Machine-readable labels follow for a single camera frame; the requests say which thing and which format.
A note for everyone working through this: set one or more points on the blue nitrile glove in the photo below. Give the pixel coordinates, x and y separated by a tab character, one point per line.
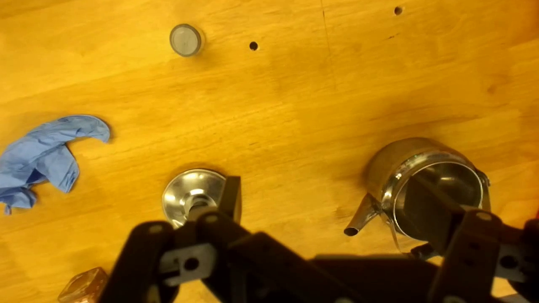
44	151

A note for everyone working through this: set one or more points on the silver teapot lid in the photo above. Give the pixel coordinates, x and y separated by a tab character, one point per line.
187	187

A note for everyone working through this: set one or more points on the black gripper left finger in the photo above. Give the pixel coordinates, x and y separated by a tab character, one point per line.
229	195

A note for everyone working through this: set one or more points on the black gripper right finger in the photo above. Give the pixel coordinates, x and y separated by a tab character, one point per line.
472	252

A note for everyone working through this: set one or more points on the stainless steel teapot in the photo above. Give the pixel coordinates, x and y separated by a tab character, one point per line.
393	161

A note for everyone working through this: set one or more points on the brown sauce bottle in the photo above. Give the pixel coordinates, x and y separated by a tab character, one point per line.
84	286

